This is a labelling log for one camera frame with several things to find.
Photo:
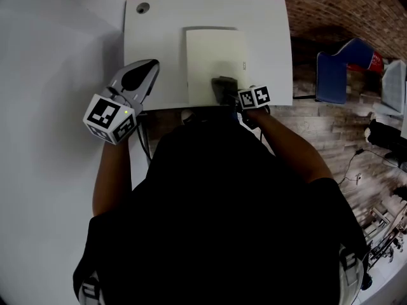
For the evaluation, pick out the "blue chair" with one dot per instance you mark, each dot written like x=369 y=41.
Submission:
x=332 y=75

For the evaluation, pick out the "grey cloth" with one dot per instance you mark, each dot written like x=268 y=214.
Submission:
x=224 y=86

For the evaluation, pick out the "red box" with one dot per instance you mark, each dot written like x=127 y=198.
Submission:
x=376 y=62

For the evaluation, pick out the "cream square board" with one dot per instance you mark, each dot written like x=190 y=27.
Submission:
x=213 y=52

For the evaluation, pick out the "person's black shirt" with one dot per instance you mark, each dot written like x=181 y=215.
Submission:
x=222 y=218

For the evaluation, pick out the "black bag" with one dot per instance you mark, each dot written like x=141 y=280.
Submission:
x=386 y=138

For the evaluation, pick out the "white table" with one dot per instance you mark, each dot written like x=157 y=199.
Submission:
x=159 y=43

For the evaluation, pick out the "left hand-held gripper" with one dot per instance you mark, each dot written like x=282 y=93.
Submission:
x=101 y=116

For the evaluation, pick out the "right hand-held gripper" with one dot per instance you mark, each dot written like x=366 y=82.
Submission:
x=254 y=97

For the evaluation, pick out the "person's left forearm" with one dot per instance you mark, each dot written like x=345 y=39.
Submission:
x=111 y=183

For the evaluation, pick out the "person's right forearm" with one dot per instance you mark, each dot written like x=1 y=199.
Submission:
x=286 y=141

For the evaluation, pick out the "person's white shoe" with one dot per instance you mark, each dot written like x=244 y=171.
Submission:
x=187 y=115

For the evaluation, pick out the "light grey chair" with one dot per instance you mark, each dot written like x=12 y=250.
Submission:
x=394 y=87

